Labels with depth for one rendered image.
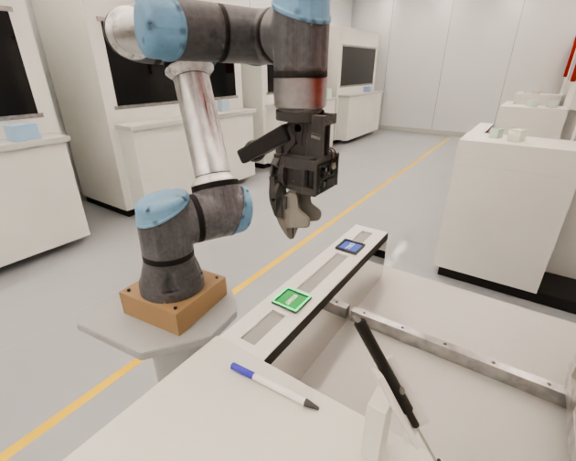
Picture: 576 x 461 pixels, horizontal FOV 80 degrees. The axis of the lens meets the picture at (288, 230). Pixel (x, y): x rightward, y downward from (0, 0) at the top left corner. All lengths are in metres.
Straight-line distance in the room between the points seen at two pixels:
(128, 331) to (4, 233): 2.31
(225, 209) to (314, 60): 0.43
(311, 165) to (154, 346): 0.53
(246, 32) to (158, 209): 0.39
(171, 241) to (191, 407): 0.38
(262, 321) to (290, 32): 0.45
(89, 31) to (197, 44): 3.02
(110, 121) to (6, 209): 1.11
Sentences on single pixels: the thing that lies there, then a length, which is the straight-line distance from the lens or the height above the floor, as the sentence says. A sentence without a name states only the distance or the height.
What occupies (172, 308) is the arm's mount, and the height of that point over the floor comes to 0.88.
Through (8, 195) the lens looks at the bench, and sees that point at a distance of 3.07.
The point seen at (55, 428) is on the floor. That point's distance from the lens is 1.92.
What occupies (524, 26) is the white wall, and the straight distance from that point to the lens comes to 8.45.
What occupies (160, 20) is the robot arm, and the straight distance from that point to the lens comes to 0.52.
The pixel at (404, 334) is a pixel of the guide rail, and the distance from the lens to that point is 0.81.
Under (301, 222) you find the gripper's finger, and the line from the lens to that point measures 0.55.
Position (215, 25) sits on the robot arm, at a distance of 0.54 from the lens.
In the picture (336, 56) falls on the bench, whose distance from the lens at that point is 6.87.
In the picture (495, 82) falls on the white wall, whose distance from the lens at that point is 8.45.
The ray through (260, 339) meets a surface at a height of 0.96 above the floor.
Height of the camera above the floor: 1.36
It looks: 25 degrees down
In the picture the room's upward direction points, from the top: straight up
